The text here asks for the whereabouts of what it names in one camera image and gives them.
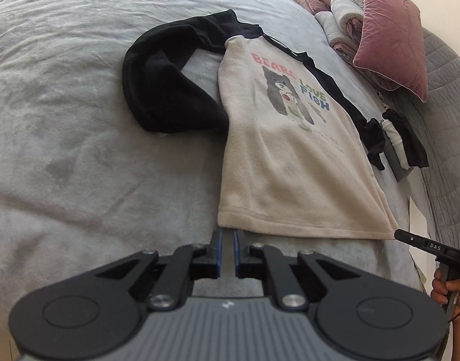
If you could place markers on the large pink velvet pillow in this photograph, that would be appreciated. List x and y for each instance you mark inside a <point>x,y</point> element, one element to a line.
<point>391,37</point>

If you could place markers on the grey quilted headboard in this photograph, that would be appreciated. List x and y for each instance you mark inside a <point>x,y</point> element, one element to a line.
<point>447,101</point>

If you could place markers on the bed with grey sheet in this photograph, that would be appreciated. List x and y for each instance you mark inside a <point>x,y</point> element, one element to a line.
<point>64,120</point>

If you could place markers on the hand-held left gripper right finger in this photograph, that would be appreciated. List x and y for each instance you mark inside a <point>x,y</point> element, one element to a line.
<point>237,248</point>

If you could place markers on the person's right hand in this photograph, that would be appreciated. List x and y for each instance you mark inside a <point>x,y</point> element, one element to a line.
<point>459,289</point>

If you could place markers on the folded grey and pink quilt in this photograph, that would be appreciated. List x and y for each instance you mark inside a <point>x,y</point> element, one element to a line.
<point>342,18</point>

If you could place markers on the folded grey garment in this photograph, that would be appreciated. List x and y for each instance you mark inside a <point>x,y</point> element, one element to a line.
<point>399,169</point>

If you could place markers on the folded white garment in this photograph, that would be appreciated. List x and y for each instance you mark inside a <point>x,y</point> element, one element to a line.
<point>397,139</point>

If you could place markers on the folded black garment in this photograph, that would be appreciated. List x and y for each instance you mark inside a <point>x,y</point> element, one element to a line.
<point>412,139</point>

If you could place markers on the cream and black bear sweatshirt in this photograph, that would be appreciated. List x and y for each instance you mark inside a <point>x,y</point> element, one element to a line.
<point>290,165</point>

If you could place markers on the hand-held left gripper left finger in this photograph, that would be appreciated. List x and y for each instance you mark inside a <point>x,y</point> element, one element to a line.
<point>216,248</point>

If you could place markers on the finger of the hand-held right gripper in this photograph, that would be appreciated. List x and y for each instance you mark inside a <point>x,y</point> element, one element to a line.
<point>421,243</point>

